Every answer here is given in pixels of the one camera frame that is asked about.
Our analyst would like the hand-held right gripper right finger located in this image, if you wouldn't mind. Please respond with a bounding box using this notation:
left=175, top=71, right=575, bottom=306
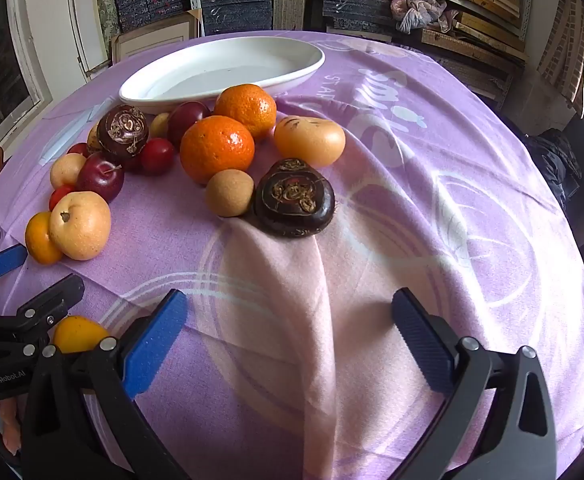
left=387, top=288, right=558, bottom=480

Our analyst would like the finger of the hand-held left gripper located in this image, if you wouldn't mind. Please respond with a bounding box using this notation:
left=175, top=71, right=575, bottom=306
left=0, top=274, right=85, bottom=345
left=0, top=244, right=28, bottom=286

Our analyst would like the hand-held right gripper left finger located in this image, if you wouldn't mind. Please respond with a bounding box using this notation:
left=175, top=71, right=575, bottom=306
left=22, top=289, right=193, bottom=480

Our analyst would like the small yellow tangerine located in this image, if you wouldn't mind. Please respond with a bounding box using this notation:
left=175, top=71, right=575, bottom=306
left=25, top=211, right=64, bottom=265
left=52, top=316, right=110, bottom=353

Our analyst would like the large pale pear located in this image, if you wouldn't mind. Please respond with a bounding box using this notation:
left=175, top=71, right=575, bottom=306
left=49, top=191, right=112, bottom=261

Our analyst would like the red plum with stem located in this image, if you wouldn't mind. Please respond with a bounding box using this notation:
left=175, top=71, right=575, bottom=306
left=76, top=152, right=125, bottom=204

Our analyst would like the round tan pear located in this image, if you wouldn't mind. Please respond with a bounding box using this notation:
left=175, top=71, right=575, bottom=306
left=206, top=169, right=255, bottom=217

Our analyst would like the dark water chestnut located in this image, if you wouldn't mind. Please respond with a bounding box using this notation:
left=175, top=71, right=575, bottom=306
left=253, top=158, right=336, bottom=237
left=96, top=104, right=149, bottom=160

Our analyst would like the large orange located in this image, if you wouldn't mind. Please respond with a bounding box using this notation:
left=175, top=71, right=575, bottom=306
left=180, top=115, right=256, bottom=185
left=214, top=84, right=277, bottom=141

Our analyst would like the dark red plum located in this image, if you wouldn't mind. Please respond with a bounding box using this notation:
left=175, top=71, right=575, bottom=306
left=167, top=101, right=211, bottom=148

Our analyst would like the yellow pear with dark marks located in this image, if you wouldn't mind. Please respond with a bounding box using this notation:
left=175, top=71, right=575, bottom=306
left=273, top=116, right=347, bottom=168

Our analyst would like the white oval plate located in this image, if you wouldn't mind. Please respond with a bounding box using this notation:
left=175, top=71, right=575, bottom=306
left=118, top=35, right=326, bottom=115

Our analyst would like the person's left hand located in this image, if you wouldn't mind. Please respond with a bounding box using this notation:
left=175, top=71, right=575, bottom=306
left=0, top=399, right=23, bottom=456

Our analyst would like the purple printed tablecloth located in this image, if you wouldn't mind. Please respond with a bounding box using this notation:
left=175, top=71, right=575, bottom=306
left=0, top=30, right=584, bottom=480

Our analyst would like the dark bag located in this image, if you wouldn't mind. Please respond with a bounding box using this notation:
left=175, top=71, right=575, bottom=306
left=524, top=127, right=583, bottom=211

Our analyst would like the white door panel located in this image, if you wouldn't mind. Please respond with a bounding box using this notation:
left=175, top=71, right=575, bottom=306
left=66, top=0, right=112, bottom=73

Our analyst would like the green patterned board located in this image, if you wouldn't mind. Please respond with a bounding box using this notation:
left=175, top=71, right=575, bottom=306
left=94, top=0, right=122, bottom=63

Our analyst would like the stack of blue red-flecked boxes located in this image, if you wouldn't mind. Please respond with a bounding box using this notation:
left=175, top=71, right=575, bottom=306
left=113, top=0, right=191, bottom=33

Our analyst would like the white metal shelving rack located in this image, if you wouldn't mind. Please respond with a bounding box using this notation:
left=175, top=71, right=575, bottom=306
left=187, top=0, right=530, bottom=61

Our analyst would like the brick patterned curtain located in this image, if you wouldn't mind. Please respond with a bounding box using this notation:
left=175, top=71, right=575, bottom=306
left=537, top=0, right=584, bottom=116

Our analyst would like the pink plastic bag bundle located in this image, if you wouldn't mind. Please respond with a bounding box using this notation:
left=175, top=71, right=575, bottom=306
left=389, top=0, right=460, bottom=35

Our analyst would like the stack of dark blue boxes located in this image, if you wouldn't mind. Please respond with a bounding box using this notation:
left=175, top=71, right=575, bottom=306
left=199, top=0, right=275, bottom=36
left=322, top=0, right=397, bottom=43

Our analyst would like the tan picture frame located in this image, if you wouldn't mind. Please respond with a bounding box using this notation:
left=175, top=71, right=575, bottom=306
left=110, top=10, right=203, bottom=63

